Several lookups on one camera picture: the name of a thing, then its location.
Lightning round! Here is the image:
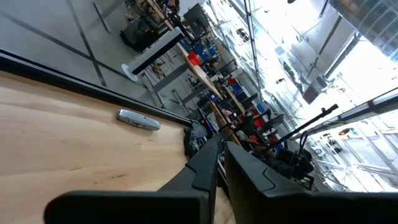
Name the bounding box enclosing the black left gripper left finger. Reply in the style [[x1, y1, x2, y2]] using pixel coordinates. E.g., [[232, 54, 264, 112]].
[[43, 141, 220, 224]]

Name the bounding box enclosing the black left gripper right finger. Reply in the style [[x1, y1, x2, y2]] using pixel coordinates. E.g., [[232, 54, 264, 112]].
[[225, 141, 398, 224]]

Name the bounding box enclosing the grey utility knife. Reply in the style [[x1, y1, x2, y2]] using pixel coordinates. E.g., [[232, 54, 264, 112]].
[[116, 108, 162, 131]]

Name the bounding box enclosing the black overhead rig beam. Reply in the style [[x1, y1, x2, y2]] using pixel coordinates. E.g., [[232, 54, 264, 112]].
[[298, 88, 398, 138]]

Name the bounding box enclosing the long wooden workbench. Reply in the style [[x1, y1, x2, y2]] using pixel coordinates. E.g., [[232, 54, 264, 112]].
[[146, 0, 224, 100]]

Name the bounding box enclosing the person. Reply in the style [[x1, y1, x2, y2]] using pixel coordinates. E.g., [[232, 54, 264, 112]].
[[207, 58, 221, 78]]

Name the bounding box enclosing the red storage bin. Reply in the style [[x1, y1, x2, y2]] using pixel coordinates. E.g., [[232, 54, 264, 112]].
[[186, 51, 202, 67]]

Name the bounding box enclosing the black equipment cart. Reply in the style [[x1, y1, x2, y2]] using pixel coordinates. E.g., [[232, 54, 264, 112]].
[[119, 17, 163, 53]]

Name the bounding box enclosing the blue storage bin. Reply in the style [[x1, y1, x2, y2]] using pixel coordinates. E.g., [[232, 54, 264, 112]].
[[194, 43, 219, 62]]

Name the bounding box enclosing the black monitor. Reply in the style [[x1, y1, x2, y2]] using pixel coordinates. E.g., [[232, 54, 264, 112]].
[[183, 2, 211, 37]]

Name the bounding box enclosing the black aluminium table frame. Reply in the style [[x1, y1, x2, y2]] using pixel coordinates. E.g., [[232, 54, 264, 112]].
[[0, 49, 193, 128]]

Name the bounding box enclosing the silver ventilation duct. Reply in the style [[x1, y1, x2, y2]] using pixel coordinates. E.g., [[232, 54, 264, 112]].
[[329, 0, 398, 62]]

